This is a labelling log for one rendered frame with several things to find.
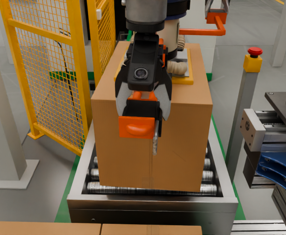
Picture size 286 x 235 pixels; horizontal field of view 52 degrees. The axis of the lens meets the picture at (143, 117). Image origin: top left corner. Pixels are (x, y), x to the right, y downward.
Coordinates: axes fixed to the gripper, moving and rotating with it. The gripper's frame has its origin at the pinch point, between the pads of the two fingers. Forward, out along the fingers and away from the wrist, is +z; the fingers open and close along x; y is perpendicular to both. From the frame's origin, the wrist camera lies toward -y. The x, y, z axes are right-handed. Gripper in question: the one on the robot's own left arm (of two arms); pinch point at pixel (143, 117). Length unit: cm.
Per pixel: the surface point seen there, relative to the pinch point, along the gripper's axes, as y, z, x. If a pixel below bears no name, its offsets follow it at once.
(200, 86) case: 42.1, 13.1, -16.9
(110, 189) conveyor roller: 40, 67, 18
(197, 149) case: 29.9, 31.6, -17.1
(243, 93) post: 88, 39, -46
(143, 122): -3.6, -1.1, -0.4
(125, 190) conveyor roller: 41, 67, 11
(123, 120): -3.6, -1.3, 3.6
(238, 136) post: 88, 67, -49
